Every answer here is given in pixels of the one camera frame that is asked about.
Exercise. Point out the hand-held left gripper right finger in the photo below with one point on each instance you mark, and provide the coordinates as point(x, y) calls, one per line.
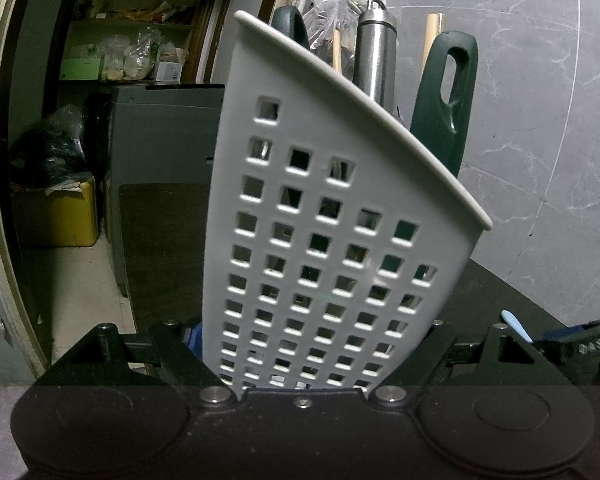
point(441, 346)

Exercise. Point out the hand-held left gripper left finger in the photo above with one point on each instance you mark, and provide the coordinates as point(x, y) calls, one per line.
point(196, 341)

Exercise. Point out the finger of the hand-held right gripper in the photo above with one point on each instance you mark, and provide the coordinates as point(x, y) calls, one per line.
point(580, 347)

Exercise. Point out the white perforated utensil basket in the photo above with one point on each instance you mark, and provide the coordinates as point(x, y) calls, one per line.
point(330, 240)

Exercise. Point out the plain wooden chopstick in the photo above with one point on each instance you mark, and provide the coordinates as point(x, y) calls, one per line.
point(432, 40)
point(337, 52)

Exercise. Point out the yellow container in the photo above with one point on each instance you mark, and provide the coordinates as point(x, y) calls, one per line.
point(55, 212)

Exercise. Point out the grey cabinet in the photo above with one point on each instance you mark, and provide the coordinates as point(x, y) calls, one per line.
point(165, 140)

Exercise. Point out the clear food bags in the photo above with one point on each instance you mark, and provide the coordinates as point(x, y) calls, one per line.
point(127, 57)

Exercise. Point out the green box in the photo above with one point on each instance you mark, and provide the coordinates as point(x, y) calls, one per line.
point(82, 68)

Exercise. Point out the dark wooden shelf cabinet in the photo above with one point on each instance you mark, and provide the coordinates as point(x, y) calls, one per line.
point(130, 20)

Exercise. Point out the clear hanging plastic bag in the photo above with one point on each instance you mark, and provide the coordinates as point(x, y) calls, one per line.
point(335, 0)

